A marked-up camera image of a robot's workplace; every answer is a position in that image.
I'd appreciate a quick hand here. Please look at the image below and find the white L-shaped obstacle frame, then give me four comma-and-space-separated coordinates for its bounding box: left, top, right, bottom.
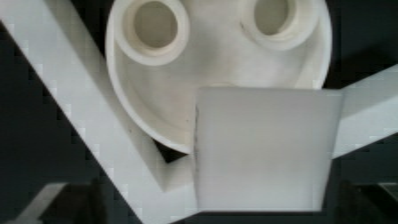
0, 0, 398, 224

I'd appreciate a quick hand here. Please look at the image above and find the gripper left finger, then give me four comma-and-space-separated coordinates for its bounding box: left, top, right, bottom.
6, 182, 107, 224

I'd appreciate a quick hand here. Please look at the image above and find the white round stool seat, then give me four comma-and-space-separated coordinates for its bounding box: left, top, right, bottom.
106, 0, 333, 153

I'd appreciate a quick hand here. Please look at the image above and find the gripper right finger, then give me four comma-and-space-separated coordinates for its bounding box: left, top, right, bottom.
340, 181, 398, 224

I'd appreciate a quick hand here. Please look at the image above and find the white stool leg with tag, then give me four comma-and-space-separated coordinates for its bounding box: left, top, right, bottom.
196, 87, 344, 212

